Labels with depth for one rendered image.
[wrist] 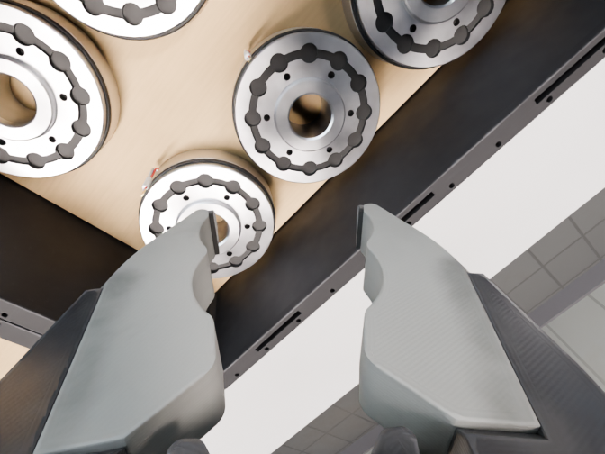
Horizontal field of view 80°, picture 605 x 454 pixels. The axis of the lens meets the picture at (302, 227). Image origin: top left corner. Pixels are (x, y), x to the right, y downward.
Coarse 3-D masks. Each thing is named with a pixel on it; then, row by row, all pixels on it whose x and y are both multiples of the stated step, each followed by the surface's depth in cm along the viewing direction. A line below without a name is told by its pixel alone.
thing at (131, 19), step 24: (72, 0) 20; (96, 0) 20; (120, 0) 20; (144, 0) 20; (168, 0) 21; (192, 0) 20; (96, 24) 20; (120, 24) 21; (144, 24) 21; (168, 24) 21
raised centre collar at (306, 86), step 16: (304, 80) 23; (320, 80) 23; (288, 96) 23; (336, 96) 24; (288, 112) 24; (336, 112) 24; (288, 128) 25; (336, 128) 25; (288, 144) 25; (304, 144) 25; (320, 144) 25
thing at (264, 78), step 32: (320, 32) 22; (256, 64) 23; (288, 64) 23; (320, 64) 23; (352, 64) 24; (256, 96) 24; (352, 96) 25; (256, 128) 25; (352, 128) 26; (256, 160) 26; (288, 160) 27; (320, 160) 27; (352, 160) 27
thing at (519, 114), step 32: (576, 64) 19; (544, 96) 20; (512, 128) 20; (448, 160) 21; (480, 160) 21; (416, 192) 22; (448, 192) 22; (352, 256) 23; (320, 288) 24; (32, 320) 22; (288, 320) 26; (256, 352) 26; (224, 384) 27
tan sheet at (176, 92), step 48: (48, 0) 22; (240, 0) 24; (288, 0) 24; (336, 0) 24; (144, 48) 24; (192, 48) 24; (240, 48) 25; (144, 96) 26; (192, 96) 26; (384, 96) 28; (144, 144) 27; (192, 144) 28; (240, 144) 28; (48, 192) 28; (96, 192) 28; (288, 192) 31
